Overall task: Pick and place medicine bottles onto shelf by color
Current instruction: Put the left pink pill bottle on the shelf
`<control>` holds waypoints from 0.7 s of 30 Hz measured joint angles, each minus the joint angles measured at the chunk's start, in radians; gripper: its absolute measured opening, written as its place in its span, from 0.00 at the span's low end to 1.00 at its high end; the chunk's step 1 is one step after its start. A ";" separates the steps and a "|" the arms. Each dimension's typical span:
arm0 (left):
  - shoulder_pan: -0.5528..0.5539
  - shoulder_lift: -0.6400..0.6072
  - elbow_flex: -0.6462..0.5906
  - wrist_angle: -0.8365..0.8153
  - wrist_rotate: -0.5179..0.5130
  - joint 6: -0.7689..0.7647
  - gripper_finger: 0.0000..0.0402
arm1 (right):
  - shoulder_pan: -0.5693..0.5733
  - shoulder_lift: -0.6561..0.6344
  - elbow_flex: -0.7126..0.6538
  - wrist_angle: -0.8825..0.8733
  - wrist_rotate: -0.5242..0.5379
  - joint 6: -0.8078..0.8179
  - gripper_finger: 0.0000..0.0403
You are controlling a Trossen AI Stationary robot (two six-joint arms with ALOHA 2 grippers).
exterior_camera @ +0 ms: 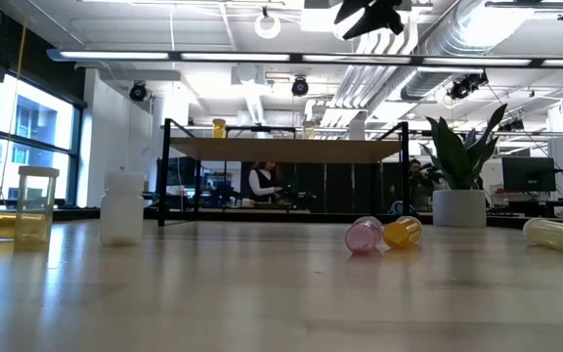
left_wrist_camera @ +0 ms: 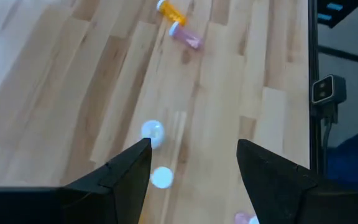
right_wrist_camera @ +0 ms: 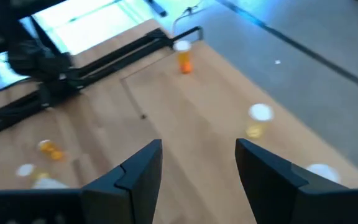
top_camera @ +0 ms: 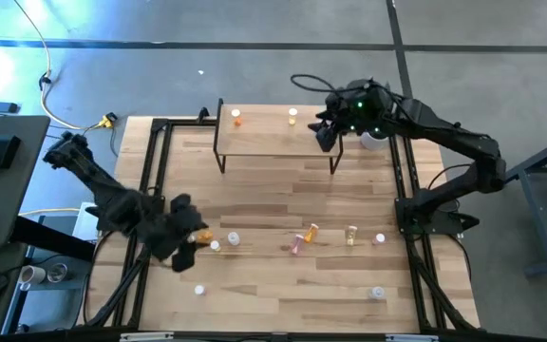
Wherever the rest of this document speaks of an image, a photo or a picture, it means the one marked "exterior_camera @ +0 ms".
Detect pink pill bottle white cap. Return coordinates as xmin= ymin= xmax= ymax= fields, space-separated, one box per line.
xmin=343 ymin=215 xmax=384 ymax=255

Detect black partition panel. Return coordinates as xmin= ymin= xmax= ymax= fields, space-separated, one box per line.
xmin=293 ymin=162 xmax=405 ymax=214

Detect person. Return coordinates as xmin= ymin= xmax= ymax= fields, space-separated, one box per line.
xmin=406 ymin=158 xmax=439 ymax=212
xmin=247 ymin=160 xmax=285 ymax=204

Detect snake plant white pot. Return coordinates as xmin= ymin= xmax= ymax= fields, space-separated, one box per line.
xmin=417 ymin=102 xmax=509 ymax=229

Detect black computer monitor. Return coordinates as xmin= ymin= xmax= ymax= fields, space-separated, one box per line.
xmin=500 ymin=155 xmax=558 ymax=194

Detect overhead LED light bar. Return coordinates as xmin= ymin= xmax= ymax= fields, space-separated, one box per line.
xmin=46 ymin=47 xmax=563 ymax=69

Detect large window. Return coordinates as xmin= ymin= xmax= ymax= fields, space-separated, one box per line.
xmin=0 ymin=72 xmax=85 ymax=206

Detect silver ventilation duct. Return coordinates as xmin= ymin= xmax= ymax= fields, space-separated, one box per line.
xmin=401 ymin=0 xmax=540 ymax=102

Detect black ceiling camera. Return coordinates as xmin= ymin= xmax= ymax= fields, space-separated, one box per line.
xmin=446 ymin=71 xmax=490 ymax=102
xmin=290 ymin=76 xmax=310 ymax=98
xmin=128 ymin=81 xmax=149 ymax=103

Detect wooden shelf black metal frame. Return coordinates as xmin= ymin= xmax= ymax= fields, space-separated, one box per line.
xmin=156 ymin=117 xmax=412 ymax=232

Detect black metal rig frame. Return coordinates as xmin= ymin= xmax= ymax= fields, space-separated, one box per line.
xmin=51 ymin=207 xmax=563 ymax=237

